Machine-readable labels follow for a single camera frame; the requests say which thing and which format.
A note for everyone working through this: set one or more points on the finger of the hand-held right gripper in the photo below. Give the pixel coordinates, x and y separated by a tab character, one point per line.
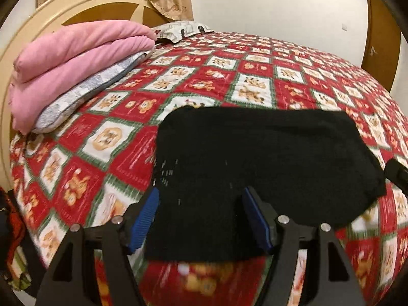
397	175

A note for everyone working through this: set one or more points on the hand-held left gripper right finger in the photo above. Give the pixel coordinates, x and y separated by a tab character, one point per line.
255	220

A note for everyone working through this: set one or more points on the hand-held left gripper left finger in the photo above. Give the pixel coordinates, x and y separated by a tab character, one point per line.
143	223

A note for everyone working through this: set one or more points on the black pants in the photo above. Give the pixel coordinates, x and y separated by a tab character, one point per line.
255	153

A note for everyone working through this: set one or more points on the red printed blanket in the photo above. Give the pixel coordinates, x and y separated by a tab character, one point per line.
127	165

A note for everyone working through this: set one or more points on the red and dark cloth pile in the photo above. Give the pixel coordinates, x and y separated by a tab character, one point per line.
14	229

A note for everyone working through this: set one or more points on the brown wooden door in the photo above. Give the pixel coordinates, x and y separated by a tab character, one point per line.
381	38

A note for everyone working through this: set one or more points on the grey patterned pillow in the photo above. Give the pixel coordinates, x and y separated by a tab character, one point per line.
73	98

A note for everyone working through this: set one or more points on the folded pink blanket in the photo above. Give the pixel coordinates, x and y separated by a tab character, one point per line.
63	60

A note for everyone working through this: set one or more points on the white patterned pillow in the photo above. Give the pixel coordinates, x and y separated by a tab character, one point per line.
178	30

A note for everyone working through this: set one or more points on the cream wooden headboard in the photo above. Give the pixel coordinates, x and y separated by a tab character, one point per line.
32	25

